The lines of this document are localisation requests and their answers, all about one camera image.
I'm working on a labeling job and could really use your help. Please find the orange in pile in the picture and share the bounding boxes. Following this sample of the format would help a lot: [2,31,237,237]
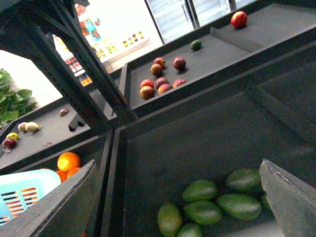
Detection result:
[57,152,81,172]

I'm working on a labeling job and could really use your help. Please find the green leafy plant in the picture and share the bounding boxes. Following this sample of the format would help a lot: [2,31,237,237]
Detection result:
[0,69,37,126]

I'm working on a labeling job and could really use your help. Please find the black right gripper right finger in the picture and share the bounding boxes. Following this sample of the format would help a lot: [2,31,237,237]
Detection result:
[259,159,316,237]

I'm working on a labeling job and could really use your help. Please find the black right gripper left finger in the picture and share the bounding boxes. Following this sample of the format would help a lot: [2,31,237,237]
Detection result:
[0,160,98,237]

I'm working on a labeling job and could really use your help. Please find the black shelf post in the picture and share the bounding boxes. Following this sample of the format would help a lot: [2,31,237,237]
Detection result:
[17,0,137,131]

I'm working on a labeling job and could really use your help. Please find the light blue plastic basket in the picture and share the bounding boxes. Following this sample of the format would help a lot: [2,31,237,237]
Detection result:
[0,169,61,226]

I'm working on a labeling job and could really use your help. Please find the red apple alone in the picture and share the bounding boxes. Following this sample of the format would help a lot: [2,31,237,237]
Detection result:
[231,11,248,28]

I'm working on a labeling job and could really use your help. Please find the lone green avocado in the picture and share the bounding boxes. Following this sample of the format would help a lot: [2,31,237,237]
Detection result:
[190,39,202,51]

